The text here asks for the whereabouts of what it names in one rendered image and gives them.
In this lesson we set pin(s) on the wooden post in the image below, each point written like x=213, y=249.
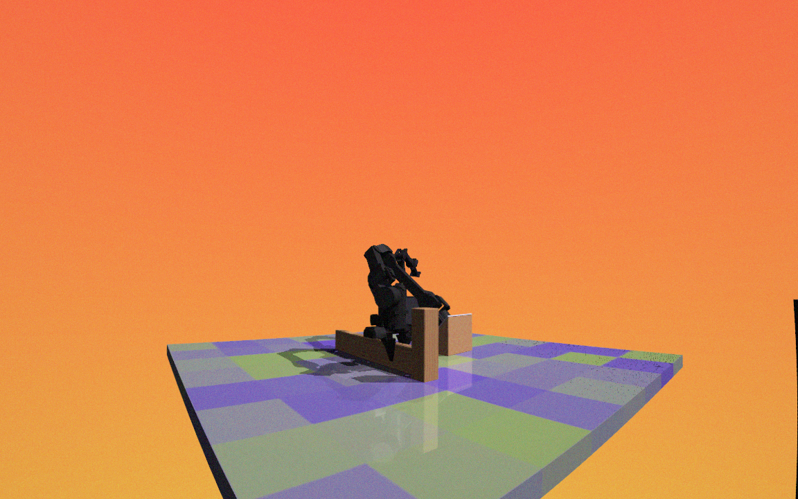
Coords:
x=424, y=344

